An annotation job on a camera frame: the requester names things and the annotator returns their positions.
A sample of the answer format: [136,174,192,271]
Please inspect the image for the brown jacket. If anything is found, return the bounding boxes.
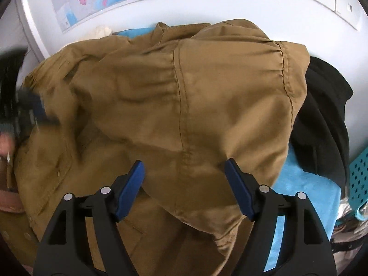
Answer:
[0,19,311,276]

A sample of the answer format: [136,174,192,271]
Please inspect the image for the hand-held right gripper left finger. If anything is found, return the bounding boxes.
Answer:
[33,160,145,276]

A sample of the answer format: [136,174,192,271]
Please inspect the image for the blue plush blanket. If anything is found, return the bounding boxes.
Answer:
[112,27,342,272]

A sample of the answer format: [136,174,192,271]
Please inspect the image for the black garment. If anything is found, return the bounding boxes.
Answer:
[289,56,354,187]

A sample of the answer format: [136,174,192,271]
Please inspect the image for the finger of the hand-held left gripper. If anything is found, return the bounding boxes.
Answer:
[17,90,59,128]

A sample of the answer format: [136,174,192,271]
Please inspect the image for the person's left hand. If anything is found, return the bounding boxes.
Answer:
[0,134,13,163]

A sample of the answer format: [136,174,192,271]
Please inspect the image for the cream cloth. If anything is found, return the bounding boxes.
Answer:
[90,25,114,39]

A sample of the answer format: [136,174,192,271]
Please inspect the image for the teal perforated basket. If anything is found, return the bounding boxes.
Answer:
[336,152,368,227]

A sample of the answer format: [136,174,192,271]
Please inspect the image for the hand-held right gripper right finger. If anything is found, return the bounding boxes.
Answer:
[224,158,338,276]

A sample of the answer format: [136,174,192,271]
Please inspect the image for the white wall switch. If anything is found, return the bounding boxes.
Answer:
[336,0,362,31]

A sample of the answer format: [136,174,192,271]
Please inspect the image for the clothes in basket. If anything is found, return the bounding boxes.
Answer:
[331,201,368,268]

